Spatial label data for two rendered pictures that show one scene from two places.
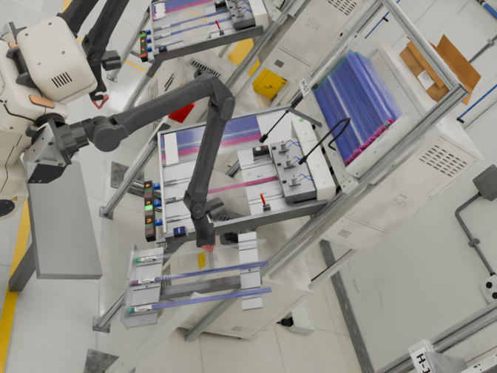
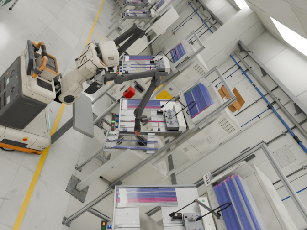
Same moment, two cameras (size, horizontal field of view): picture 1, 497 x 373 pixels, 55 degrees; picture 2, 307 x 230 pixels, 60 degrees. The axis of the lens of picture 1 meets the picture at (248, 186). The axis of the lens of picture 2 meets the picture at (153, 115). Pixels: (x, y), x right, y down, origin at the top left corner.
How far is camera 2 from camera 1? 1.08 m
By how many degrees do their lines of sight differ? 14
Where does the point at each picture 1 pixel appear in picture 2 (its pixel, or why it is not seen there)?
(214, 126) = (151, 87)
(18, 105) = (97, 61)
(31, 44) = (104, 46)
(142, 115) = (131, 76)
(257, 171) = (157, 118)
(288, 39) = (176, 80)
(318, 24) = (189, 77)
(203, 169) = (144, 101)
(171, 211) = (122, 124)
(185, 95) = (145, 74)
